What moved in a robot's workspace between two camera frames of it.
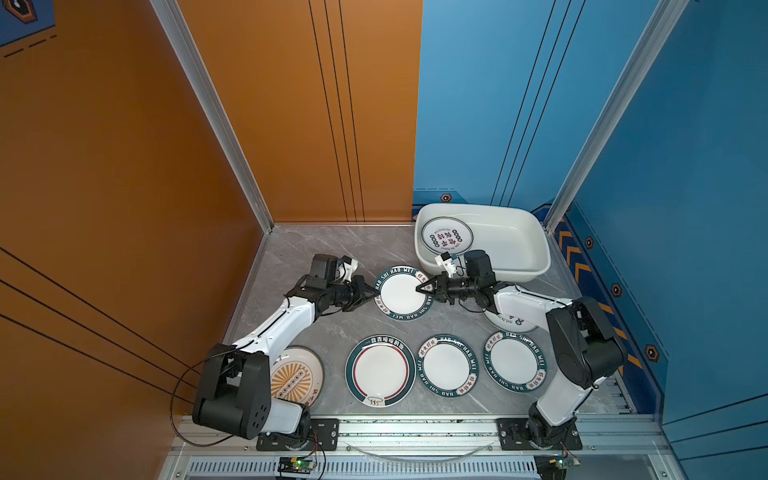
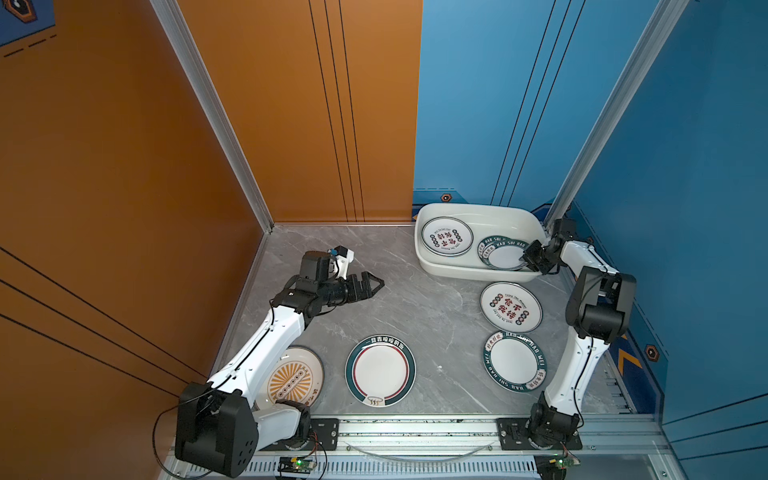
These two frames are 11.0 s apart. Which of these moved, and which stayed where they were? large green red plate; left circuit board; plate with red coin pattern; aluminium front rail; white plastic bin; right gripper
Moved: right gripper
Stayed: white plastic bin; plate with red coin pattern; aluminium front rail; left circuit board; large green red plate
